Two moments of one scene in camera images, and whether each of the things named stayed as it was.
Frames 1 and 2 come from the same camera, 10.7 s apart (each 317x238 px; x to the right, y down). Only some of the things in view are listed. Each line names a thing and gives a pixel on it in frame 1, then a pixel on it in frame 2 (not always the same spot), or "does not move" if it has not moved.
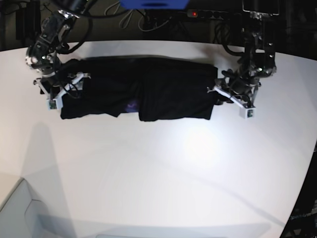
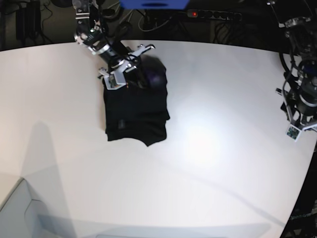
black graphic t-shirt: [151, 89] to [139, 111]
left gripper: [53, 87] to [120, 61]
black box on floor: [28, 23] does not move
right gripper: [240, 89] to [298, 107]
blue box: [155, 4] does not move
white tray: [22, 216] does not move
